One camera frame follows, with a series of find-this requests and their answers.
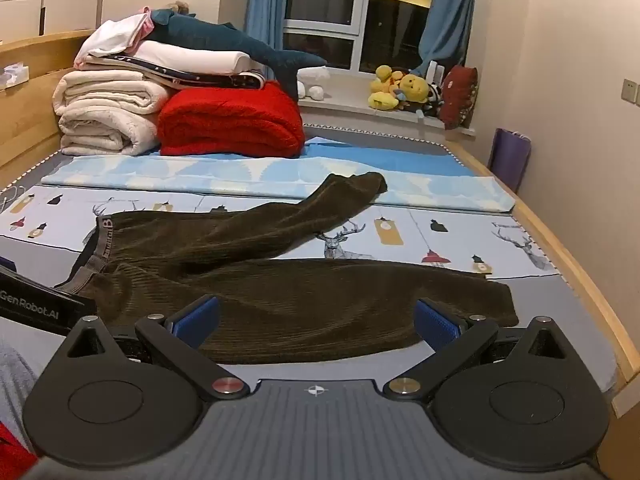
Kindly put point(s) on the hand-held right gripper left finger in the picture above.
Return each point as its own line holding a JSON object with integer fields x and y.
{"x": 200, "y": 317}

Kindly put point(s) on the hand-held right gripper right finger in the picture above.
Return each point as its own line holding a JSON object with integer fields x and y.
{"x": 437, "y": 325}

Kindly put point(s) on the person's grey clothing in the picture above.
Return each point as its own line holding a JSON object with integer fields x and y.
{"x": 15, "y": 390}

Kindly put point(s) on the light blue patterned folded sheet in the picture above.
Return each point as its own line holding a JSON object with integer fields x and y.
{"x": 250, "y": 170}

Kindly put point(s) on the person's red clothing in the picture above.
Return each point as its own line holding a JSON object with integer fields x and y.
{"x": 12, "y": 455}

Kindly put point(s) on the wooden headboard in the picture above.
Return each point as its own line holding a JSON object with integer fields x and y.
{"x": 30, "y": 125}

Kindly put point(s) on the purple bag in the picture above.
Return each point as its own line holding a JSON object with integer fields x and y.
{"x": 510, "y": 160}

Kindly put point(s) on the red folded blanket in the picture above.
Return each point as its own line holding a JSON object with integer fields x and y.
{"x": 230, "y": 120}

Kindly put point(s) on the white fluffy folded blanket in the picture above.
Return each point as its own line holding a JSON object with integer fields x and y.
{"x": 105, "y": 110}

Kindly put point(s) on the tissue box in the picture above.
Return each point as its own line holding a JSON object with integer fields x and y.
{"x": 14, "y": 76}

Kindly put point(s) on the red cushion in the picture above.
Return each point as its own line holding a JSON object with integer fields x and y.
{"x": 459, "y": 97}

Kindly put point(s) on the yellow bear plush toy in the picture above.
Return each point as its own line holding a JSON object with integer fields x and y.
{"x": 416, "y": 87}

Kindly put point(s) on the white windowsill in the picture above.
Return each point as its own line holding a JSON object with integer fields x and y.
{"x": 345, "y": 105}

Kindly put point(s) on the yellow duck plush toy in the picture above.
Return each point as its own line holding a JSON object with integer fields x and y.
{"x": 384, "y": 87}

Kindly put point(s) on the white plush toy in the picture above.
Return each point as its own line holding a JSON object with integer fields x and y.
{"x": 315, "y": 91}

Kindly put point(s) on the white quilt with dark trim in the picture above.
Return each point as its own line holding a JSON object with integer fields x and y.
{"x": 190, "y": 57}

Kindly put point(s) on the white and pink cloth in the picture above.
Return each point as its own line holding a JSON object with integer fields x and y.
{"x": 117, "y": 35}

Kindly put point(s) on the blue shark plush toy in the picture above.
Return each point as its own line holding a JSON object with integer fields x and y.
{"x": 215, "y": 35}

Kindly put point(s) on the blue curtain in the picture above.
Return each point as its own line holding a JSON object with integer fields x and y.
{"x": 447, "y": 15}
{"x": 262, "y": 5}

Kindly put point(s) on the wooden bed frame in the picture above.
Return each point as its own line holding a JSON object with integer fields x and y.
{"x": 575, "y": 270}

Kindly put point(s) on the wall switch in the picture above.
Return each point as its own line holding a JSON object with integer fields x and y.
{"x": 631, "y": 91}

